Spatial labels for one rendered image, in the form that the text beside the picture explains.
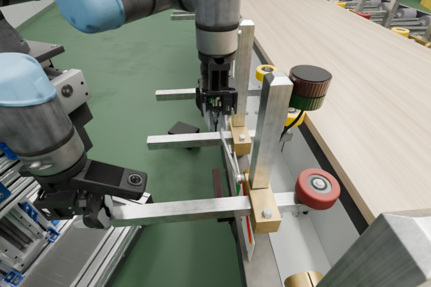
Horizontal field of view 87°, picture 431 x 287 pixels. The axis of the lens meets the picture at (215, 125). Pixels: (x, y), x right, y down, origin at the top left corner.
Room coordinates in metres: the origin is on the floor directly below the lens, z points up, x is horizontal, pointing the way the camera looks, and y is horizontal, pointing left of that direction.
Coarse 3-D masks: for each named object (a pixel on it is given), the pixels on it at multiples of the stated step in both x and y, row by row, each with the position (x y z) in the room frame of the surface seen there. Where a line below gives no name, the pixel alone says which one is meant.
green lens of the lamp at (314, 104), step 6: (294, 96) 0.29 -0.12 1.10; (300, 96) 0.28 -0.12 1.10; (324, 96) 0.29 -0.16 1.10; (294, 102) 0.29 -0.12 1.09; (300, 102) 0.28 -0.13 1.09; (306, 102) 0.28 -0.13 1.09; (312, 102) 0.28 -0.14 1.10; (318, 102) 0.28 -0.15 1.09; (300, 108) 0.28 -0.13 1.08; (306, 108) 0.28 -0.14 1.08; (312, 108) 0.28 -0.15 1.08; (318, 108) 0.28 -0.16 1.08
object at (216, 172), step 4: (216, 172) 0.46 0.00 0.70; (216, 176) 0.45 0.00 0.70; (216, 180) 0.43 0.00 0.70; (216, 184) 0.42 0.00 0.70; (220, 184) 0.42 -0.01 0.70; (216, 188) 0.40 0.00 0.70; (220, 188) 0.40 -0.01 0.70; (216, 192) 0.39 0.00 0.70; (220, 192) 0.39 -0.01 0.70; (216, 196) 0.38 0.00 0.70; (220, 196) 0.38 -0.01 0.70
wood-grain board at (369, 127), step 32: (256, 0) 1.95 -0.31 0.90; (288, 0) 1.95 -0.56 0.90; (320, 0) 1.95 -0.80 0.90; (256, 32) 1.21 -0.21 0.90; (288, 32) 1.21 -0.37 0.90; (320, 32) 1.21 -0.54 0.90; (352, 32) 1.21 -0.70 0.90; (384, 32) 1.21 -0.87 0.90; (288, 64) 0.83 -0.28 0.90; (320, 64) 0.83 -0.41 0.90; (352, 64) 0.83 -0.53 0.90; (384, 64) 0.83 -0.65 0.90; (416, 64) 0.83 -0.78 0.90; (352, 96) 0.60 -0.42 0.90; (384, 96) 0.60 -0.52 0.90; (416, 96) 0.60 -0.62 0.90; (320, 128) 0.45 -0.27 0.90; (352, 128) 0.45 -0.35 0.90; (384, 128) 0.45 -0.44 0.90; (416, 128) 0.45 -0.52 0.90; (352, 160) 0.34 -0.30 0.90; (384, 160) 0.34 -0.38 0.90; (416, 160) 0.34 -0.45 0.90; (352, 192) 0.27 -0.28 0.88; (384, 192) 0.26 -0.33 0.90; (416, 192) 0.26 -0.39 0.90
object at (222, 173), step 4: (220, 172) 0.46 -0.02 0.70; (224, 172) 0.46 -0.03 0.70; (224, 176) 0.45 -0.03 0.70; (224, 180) 0.43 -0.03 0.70; (224, 184) 0.42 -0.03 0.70; (224, 188) 0.40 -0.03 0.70; (224, 192) 0.39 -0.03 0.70; (228, 192) 0.39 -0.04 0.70; (224, 196) 0.38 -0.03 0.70; (228, 196) 0.38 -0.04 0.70
